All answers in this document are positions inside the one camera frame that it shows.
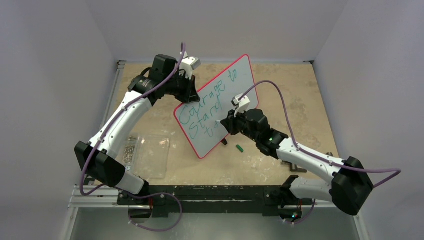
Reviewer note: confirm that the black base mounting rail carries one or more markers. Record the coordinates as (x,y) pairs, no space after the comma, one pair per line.
(266,200)

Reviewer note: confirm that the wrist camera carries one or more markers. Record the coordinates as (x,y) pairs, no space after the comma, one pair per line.
(188,65)
(241,104)

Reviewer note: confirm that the pink framed whiteboard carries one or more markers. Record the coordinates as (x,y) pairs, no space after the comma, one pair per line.
(197,120)

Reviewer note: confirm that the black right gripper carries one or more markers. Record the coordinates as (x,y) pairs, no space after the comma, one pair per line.
(234,124)

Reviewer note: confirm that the clear plastic screw box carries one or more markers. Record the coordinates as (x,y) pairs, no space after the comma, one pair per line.
(146,155)

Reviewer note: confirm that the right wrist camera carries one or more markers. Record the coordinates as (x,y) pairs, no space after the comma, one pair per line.
(241,104)

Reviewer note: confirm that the green marker cap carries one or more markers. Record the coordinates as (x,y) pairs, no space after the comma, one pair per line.
(240,148)

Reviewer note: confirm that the black T-shaped tool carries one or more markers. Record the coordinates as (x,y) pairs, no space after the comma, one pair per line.
(296,167)

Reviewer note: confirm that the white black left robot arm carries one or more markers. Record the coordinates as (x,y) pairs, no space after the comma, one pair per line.
(166,76)

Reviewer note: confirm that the black whiteboard stand foot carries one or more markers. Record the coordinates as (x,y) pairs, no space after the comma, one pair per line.
(225,142)

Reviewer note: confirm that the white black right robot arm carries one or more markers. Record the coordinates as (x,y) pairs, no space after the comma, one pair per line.
(345,183)

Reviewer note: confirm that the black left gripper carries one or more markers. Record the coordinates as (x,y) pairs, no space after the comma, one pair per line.
(190,94)

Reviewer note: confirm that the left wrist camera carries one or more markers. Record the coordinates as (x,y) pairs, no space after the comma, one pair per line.
(188,65)

